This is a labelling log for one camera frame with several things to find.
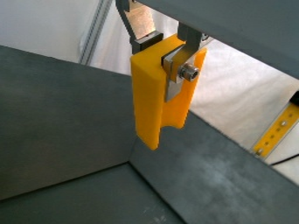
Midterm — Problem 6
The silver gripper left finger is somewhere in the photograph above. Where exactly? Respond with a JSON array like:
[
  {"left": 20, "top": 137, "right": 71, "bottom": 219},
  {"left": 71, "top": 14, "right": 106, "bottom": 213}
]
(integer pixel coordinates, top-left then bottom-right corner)
[{"left": 116, "top": 0, "right": 164, "bottom": 54}]

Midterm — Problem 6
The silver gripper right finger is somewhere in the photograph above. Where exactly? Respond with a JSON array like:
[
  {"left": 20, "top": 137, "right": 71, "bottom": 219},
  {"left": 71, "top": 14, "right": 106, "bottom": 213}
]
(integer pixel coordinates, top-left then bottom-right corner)
[{"left": 162, "top": 23, "right": 212, "bottom": 102}]

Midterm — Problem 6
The yellow arch block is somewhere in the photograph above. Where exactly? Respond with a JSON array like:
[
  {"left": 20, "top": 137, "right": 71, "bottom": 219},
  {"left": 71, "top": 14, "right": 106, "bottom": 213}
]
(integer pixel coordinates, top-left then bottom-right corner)
[{"left": 131, "top": 35, "right": 207, "bottom": 150}]

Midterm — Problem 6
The aluminium frame profile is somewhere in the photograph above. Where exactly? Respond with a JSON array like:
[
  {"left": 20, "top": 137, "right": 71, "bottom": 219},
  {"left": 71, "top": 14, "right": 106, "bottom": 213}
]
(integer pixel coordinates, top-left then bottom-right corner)
[{"left": 79, "top": 0, "right": 112, "bottom": 66}]

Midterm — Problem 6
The yellow perforated rail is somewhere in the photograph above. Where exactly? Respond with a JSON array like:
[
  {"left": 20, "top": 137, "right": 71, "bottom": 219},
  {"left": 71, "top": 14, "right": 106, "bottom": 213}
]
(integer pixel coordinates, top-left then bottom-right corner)
[{"left": 252, "top": 102, "right": 299, "bottom": 158}]

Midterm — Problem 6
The black cable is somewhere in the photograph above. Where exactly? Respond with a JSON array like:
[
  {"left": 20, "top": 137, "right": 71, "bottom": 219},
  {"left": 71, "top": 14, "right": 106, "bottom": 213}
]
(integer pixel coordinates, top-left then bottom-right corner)
[{"left": 270, "top": 153, "right": 299, "bottom": 166}]

